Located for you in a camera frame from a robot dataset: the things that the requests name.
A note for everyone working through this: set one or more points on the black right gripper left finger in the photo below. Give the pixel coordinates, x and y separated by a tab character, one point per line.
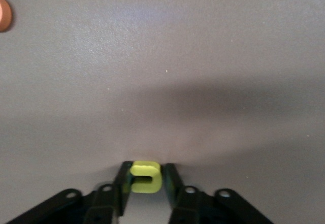
123	183

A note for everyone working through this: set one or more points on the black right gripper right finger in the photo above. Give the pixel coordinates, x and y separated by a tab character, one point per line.
174	186

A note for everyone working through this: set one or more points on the brown table cover sheet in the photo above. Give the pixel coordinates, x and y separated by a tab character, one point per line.
177	56

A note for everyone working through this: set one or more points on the orange foam letter e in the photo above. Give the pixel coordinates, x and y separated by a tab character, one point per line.
5	14

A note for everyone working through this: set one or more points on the yellow foam letter u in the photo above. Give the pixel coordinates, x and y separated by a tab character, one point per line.
149	169

